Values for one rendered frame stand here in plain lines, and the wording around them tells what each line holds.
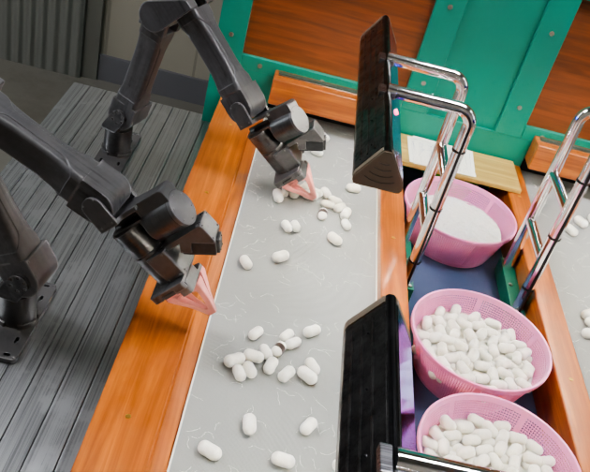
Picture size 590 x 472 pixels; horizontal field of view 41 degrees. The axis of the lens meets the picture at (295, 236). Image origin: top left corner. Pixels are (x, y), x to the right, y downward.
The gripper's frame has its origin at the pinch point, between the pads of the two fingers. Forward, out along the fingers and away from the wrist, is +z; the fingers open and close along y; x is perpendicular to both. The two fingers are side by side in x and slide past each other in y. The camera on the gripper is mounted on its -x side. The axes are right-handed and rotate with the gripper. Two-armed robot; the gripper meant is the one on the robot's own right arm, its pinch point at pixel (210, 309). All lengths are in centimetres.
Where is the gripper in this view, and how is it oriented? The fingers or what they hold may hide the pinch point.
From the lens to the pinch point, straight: 127.1
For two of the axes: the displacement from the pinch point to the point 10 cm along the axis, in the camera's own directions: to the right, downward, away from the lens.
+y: 0.9, -5.6, 8.2
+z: 6.0, 6.9, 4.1
